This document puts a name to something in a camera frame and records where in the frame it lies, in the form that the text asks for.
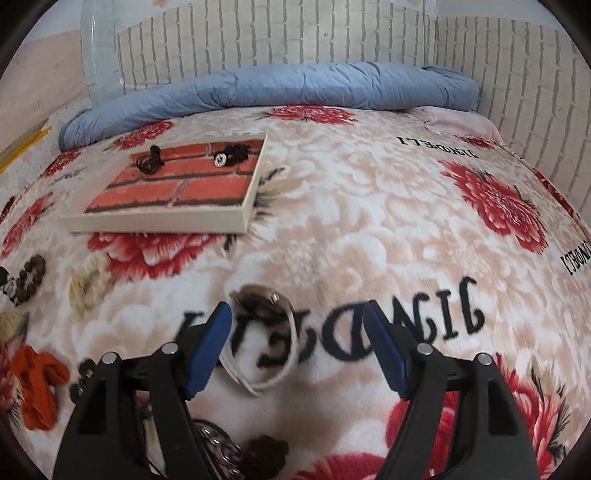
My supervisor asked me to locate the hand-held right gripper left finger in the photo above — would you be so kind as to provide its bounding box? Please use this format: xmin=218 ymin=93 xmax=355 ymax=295
xmin=52 ymin=302 xmax=232 ymax=480

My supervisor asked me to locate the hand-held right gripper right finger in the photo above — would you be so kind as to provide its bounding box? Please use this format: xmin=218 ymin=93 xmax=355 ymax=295
xmin=364 ymin=300 xmax=541 ymax=480

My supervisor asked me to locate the white leather band bracelet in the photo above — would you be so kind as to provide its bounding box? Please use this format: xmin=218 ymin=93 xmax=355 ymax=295
xmin=221 ymin=284 xmax=296 ymax=397

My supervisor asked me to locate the cream scrunchie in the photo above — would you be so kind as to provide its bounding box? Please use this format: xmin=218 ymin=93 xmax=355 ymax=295
xmin=69 ymin=254 xmax=114 ymax=319

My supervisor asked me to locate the brick pattern jewelry tray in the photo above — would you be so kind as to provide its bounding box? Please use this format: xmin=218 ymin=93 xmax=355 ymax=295
xmin=60 ymin=133 xmax=269 ymax=235

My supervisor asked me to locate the brown wooden bead bracelet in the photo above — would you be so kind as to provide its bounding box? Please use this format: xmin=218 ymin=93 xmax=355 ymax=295
xmin=0 ymin=255 xmax=48 ymax=308

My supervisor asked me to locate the floral printed blanket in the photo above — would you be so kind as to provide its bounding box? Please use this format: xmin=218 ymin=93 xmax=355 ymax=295
xmin=0 ymin=104 xmax=591 ymax=480

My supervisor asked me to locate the orange scrunchie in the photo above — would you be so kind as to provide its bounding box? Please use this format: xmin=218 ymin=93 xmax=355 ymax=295
xmin=10 ymin=345 xmax=70 ymax=430

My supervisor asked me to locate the paper card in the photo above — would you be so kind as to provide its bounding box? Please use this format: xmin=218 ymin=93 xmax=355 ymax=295
xmin=0 ymin=311 xmax=29 ymax=344

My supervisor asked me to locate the pink cloth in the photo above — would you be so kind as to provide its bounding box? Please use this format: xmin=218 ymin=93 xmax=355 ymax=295
xmin=418 ymin=106 xmax=504 ymax=144

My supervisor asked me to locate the blue quilt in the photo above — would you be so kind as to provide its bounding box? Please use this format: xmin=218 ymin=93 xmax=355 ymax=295
xmin=59 ymin=61 xmax=481 ymax=151

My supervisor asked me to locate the yellow strip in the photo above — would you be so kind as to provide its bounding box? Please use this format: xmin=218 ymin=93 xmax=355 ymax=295
xmin=0 ymin=124 xmax=52 ymax=172

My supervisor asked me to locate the clear plastic sheet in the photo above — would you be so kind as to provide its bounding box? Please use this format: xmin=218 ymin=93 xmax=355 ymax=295
xmin=81 ymin=0 xmax=125 ymax=107

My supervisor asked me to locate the silver chain bracelet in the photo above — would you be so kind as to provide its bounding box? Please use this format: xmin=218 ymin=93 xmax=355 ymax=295
xmin=191 ymin=419 xmax=245 ymax=480

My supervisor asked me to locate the dark braided hair tie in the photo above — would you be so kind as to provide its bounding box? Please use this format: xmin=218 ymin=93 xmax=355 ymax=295
xmin=242 ymin=435 xmax=289 ymax=478

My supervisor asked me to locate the black bracelet with silver charm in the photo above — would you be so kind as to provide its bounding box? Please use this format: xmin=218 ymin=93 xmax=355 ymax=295
xmin=210 ymin=142 xmax=252 ymax=168

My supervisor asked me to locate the black knotted cord bracelet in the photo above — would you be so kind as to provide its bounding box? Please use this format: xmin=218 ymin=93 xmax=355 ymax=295
xmin=137 ymin=145 xmax=166 ymax=175

